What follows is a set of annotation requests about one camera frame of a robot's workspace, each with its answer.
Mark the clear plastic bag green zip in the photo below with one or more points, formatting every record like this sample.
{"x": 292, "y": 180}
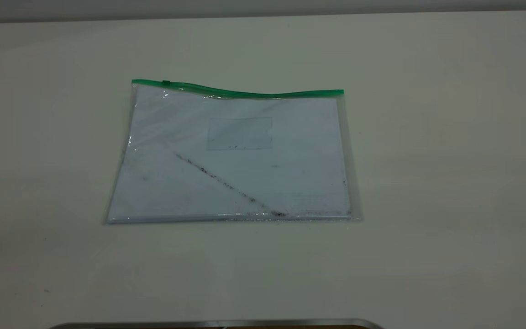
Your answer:
{"x": 244, "y": 173}

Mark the white paper sheets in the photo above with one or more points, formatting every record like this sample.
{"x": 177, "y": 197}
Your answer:
{"x": 263, "y": 183}

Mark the silver metal rail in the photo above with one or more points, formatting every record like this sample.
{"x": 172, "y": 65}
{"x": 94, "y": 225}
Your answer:
{"x": 217, "y": 324}

